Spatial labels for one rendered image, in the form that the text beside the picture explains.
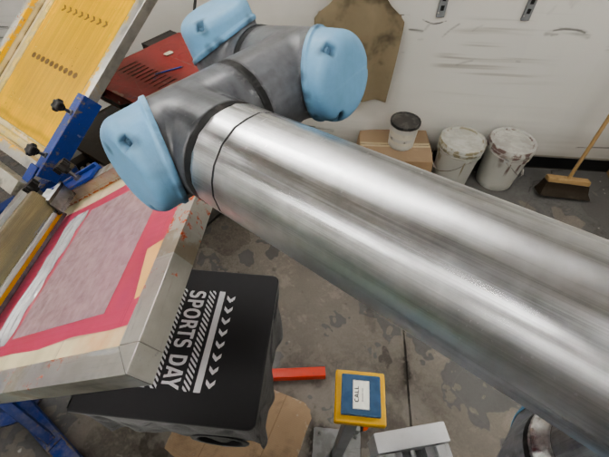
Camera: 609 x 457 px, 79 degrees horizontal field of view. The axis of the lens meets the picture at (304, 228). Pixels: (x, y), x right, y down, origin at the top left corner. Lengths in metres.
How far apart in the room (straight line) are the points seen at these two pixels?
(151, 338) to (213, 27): 0.35
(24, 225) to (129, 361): 0.71
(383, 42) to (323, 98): 2.29
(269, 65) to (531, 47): 2.62
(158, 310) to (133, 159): 0.28
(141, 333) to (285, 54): 0.34
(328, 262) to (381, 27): 2.41
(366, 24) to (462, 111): 0.95
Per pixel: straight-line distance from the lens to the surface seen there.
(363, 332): 2.18
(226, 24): 0.40
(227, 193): 0.22
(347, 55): 0.33
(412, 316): 0.17
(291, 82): 0.32
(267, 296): 1.17
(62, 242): 1.05
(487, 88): 2.93
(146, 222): 0.77
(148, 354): 0.49
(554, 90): 3.09
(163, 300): 0.51
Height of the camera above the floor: 1.97
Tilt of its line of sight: 51 degrees down
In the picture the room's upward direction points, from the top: straight up
